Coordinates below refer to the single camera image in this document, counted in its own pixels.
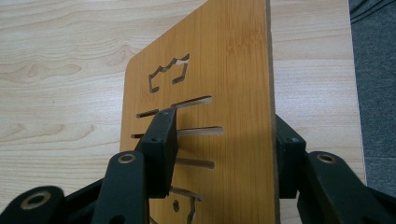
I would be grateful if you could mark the carved wooden trivet board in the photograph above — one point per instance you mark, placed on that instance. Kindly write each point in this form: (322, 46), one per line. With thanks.
(230, 77)

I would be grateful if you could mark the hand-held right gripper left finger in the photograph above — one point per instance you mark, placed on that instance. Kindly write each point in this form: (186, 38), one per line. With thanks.
(155, 155)

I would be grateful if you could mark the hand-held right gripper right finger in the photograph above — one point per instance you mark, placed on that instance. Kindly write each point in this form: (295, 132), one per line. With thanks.
(327, 183)

